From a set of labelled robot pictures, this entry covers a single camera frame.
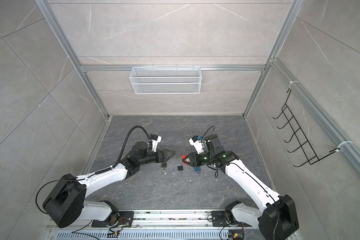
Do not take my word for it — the aluminium front rail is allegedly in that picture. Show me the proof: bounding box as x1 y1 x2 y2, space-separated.
44 209 264 240

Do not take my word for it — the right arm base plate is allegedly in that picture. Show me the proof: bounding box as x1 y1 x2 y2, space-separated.
206 210 254 227

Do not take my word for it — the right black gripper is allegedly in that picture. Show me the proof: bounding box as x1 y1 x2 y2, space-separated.
182 151 216 167

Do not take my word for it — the white wire mesh basket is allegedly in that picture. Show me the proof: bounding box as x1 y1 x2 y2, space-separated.
130 67 202 95

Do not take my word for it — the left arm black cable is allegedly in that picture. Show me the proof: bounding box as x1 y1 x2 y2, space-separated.
109 125 151 169

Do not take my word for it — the black wire hook rack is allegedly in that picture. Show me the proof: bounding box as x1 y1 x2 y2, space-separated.
272 89 341 168

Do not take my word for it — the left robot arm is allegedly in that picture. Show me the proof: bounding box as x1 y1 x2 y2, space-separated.
42 140 176 228

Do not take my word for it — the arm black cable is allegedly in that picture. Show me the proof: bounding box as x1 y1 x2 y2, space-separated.
109 125 151 169
199 125 216 142

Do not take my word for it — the left black padlock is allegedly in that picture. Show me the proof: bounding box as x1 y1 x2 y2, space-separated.
161 163 167 171

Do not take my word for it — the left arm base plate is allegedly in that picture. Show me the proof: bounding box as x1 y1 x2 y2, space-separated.
91 211 135 228

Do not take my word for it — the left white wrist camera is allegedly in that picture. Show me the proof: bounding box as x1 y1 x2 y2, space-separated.
148 134 162 152

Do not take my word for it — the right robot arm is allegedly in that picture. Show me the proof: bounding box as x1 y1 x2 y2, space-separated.
182 134 300 240

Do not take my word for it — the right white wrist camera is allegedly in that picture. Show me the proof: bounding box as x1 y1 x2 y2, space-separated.
189 136 205 154

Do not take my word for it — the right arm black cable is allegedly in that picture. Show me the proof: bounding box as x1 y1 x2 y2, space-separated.
199 125 216 142

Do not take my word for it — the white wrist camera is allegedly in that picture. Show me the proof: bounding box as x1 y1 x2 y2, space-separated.
148 134 162 152
189 136 205 154

